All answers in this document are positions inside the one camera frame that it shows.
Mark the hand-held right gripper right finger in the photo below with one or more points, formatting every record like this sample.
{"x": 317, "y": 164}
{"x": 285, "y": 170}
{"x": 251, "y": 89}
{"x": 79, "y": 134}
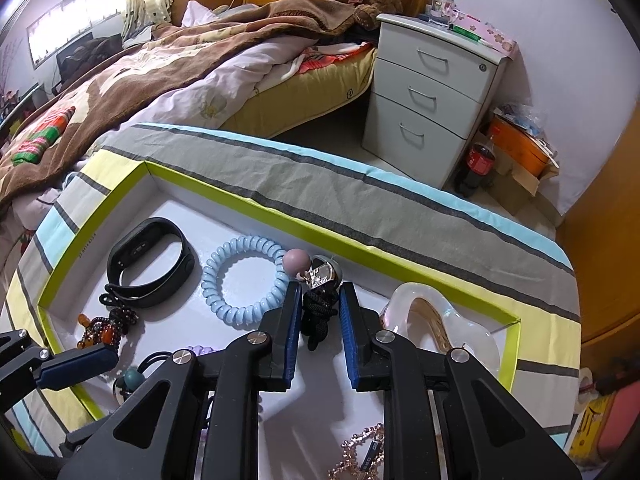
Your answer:
{"x": 347, "y": 340}

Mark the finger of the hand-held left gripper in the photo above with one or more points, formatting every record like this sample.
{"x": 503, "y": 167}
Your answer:
{"x": 82, "y": 437}
{"x": 75, "y": 366}

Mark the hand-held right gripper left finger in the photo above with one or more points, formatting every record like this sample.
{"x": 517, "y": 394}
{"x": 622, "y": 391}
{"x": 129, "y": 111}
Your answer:
{"x": 292, "y": 340}

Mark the green cardboard box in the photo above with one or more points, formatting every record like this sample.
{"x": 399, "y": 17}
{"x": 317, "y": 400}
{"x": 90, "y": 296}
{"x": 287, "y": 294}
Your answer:
{"x": 310, "y": 235}

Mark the striped tablecloth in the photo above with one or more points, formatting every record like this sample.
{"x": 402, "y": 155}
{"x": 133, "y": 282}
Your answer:
{"x": 400, "y": 220}

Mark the clear hair claw clip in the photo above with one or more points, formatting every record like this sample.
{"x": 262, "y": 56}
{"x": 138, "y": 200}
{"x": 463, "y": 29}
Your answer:
{"x": 480, "y": 340}

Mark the black smart band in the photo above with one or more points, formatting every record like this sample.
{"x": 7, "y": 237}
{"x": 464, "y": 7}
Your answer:
{"x": 185, "y": 255}

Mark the cola bottle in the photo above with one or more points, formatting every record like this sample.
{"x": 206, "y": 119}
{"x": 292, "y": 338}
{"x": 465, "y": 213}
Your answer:
{"x": 477, "y": 165}

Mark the grey drawer nightstand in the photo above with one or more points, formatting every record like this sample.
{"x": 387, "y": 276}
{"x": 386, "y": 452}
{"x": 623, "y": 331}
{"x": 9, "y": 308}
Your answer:
{"x": 425, "y": 110}

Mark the yellow mattress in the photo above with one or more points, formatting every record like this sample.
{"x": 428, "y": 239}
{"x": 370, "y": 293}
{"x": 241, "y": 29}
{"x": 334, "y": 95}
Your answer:
{"x": 310, "y": 95}

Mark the orange box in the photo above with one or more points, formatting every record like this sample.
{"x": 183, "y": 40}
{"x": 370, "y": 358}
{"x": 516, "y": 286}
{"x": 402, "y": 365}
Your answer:
{"x": 515, "y": 150}

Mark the yellow box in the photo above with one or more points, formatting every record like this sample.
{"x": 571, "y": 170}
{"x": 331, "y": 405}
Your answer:
{"x": 590, "y": 425}

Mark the pale floral quilt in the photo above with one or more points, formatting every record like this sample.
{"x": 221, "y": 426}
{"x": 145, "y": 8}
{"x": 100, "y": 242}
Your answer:
{"x": 225, "y": 80}

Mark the bag of small packets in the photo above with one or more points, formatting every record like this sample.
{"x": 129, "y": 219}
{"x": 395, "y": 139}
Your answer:
{"x": 517, "y": 117}

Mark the red patterned cloth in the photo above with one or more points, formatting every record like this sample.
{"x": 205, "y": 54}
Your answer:
{"x": 325, "y": 60}

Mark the wooden wardrobe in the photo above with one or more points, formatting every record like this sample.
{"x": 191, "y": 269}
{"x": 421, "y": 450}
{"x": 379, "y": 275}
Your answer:
{"x": 610, "y": 210}

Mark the brown blanket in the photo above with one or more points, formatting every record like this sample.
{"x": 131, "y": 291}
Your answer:
{"x": 150, "y": 70}

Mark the pink floral box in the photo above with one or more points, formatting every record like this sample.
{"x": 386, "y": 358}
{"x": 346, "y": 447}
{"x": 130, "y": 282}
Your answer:
{"x": 487, "y": 30}

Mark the clear glass cup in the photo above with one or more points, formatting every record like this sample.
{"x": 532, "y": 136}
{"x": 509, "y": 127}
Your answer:
{"x": 442, "y": 9}

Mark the window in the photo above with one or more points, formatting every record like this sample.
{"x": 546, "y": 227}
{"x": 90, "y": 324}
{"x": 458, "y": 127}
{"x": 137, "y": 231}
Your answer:
{"x": 75, "y": 15}

